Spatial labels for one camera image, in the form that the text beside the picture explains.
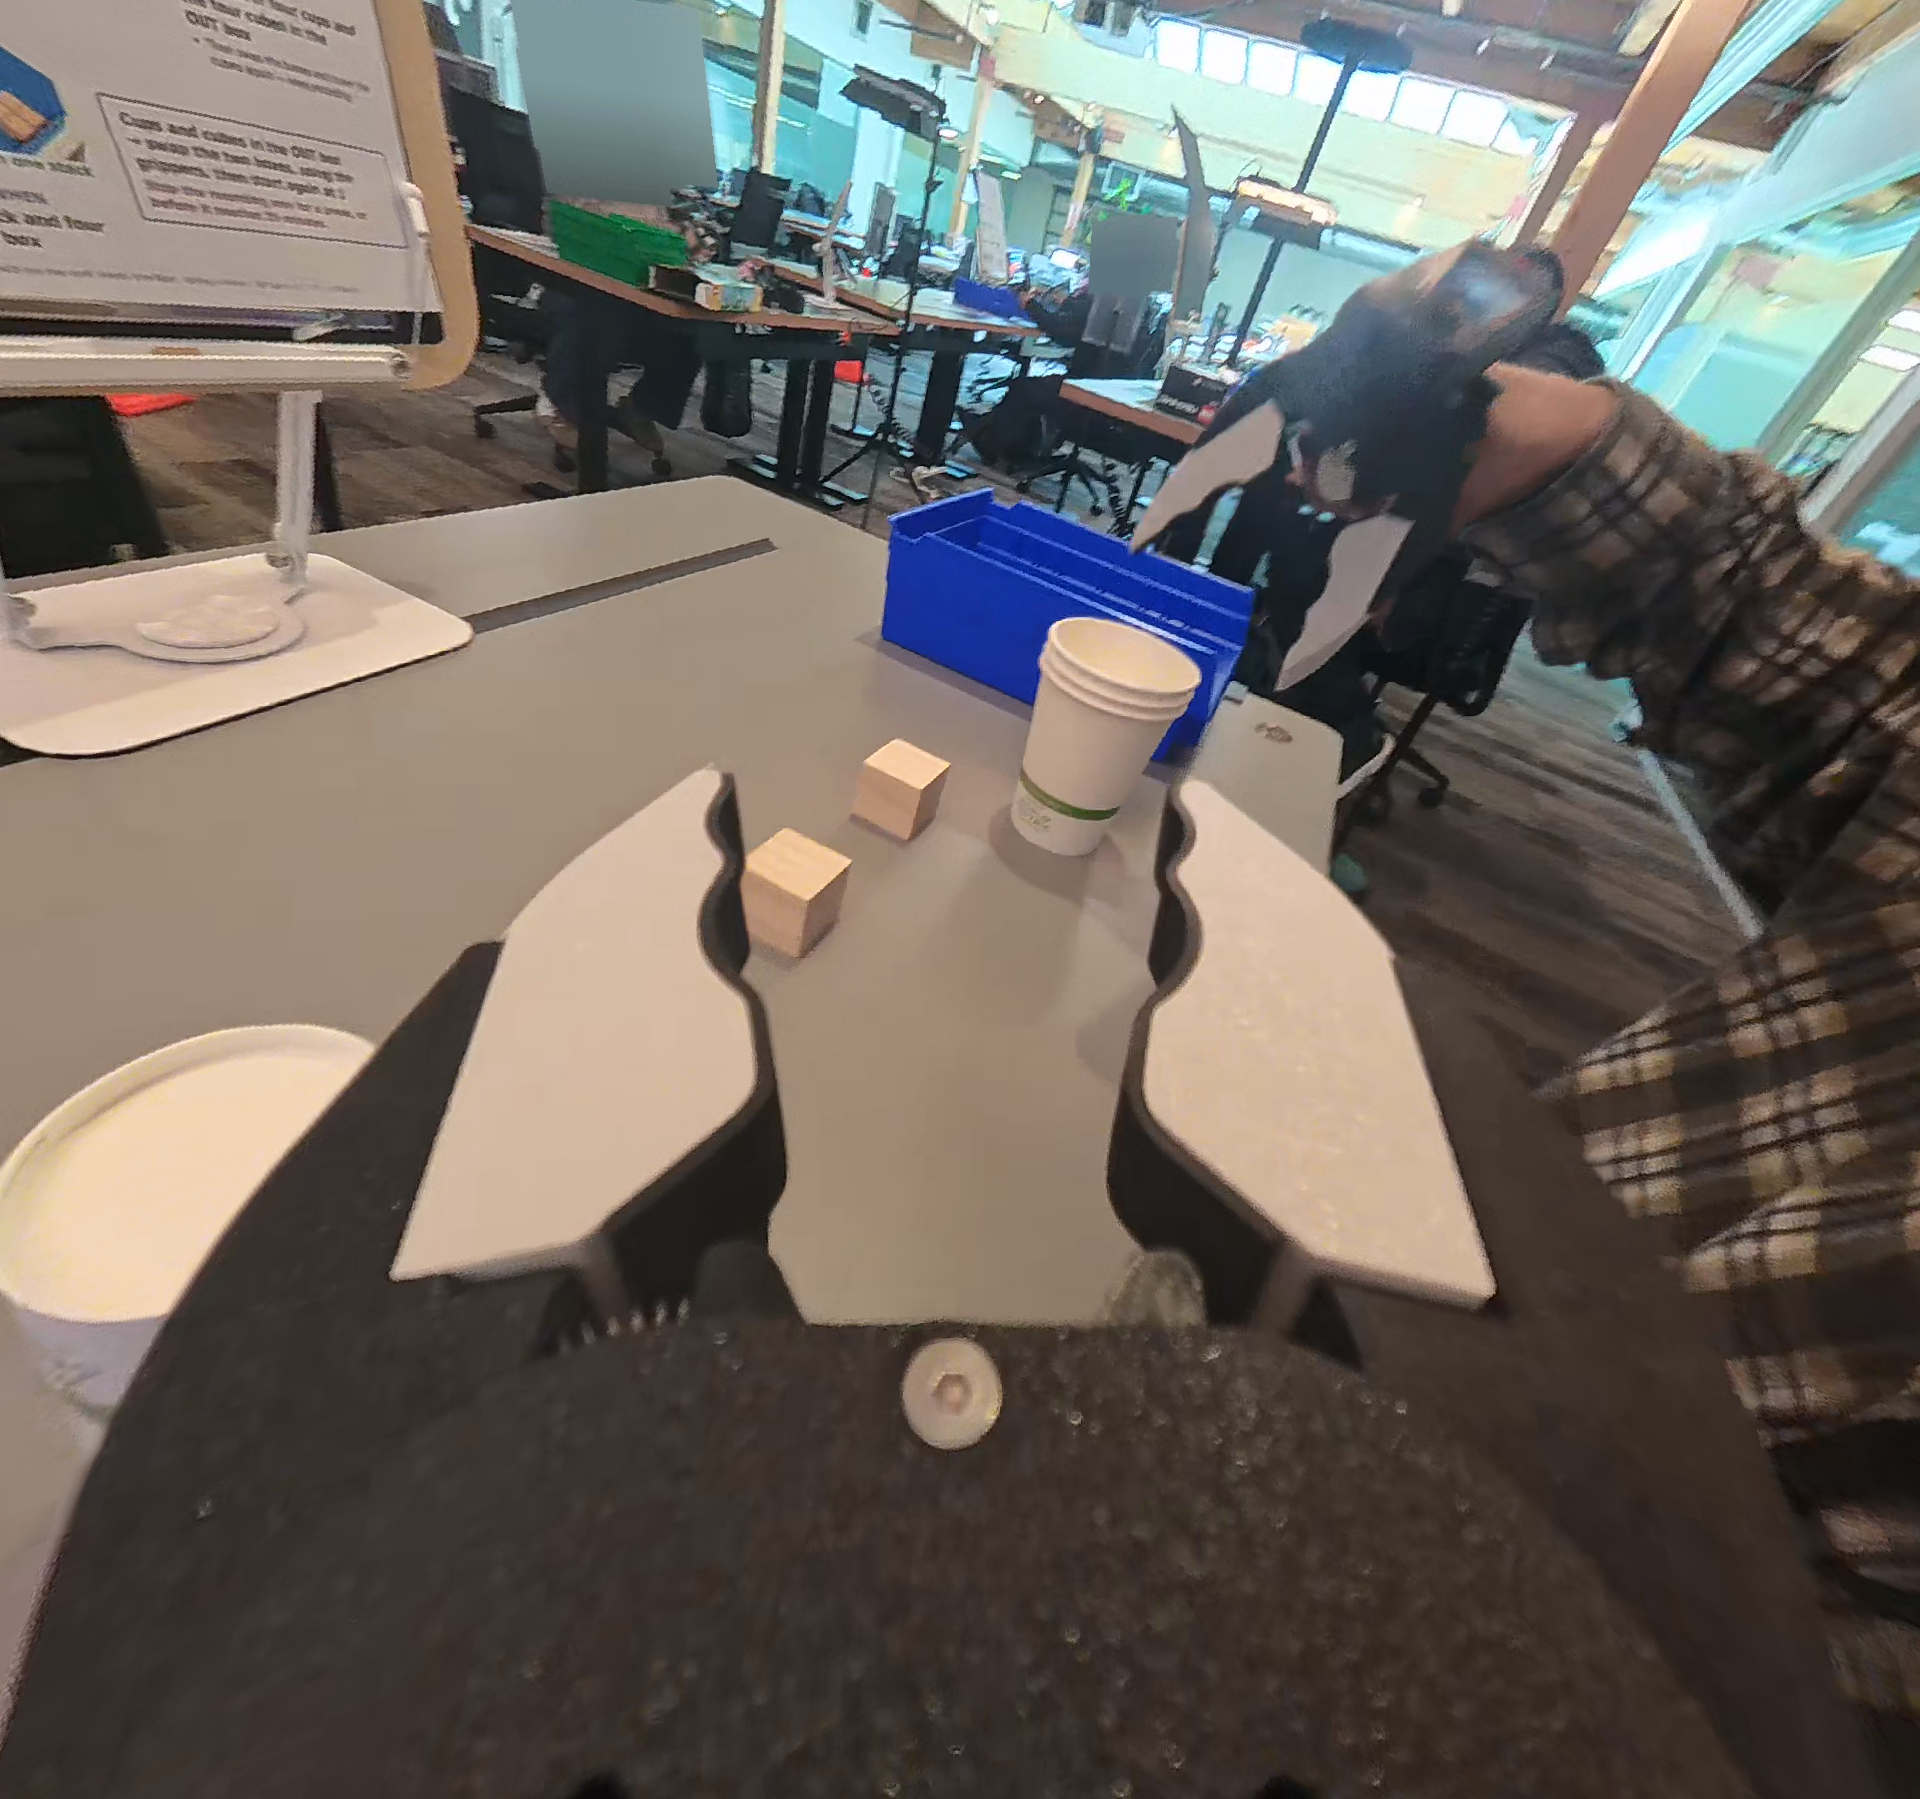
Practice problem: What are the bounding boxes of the black office chair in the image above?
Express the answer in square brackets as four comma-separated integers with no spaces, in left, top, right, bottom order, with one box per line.
[1350,555,1532,811]

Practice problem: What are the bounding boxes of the wooden cube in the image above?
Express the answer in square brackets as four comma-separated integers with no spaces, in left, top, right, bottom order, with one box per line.
[742,828,853,957]
[850,737,953,842]

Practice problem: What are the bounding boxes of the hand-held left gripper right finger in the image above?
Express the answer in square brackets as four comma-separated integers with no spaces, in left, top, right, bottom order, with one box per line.
[1107,779,1502,1335]

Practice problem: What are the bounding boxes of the blue plastic bin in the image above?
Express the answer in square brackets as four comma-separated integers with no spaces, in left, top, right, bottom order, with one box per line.
[880,486,1256,754]

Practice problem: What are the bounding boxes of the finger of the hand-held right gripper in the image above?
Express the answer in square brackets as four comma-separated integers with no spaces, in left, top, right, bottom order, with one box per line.
[1275,508,1420,694]
[1133,403,1288,553]

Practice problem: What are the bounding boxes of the wooden background desk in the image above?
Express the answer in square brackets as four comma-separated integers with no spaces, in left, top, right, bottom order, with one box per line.
[1057,374,1246,539]
[467,201,901,496]
[765,262,1044,482]

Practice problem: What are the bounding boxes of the black floor lamp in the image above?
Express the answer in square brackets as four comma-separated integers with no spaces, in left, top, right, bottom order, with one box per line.
[1221,16,1414,368]

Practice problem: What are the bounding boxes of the stack of green bins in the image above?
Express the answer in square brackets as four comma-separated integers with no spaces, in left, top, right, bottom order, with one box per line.
[547,198,694,287]

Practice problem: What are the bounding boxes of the black studio light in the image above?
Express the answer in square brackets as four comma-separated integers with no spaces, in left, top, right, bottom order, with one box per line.
[839,67,962,482]

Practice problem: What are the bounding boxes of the white tablet stand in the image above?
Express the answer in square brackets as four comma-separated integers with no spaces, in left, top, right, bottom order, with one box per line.
[0,179,473,754]

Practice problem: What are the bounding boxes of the person's right hand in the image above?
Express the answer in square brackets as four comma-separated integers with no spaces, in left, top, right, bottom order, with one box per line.
[1447,366,1628,534]

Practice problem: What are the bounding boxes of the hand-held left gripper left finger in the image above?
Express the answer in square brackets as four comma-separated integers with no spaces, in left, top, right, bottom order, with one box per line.
[387,766,790,1308]

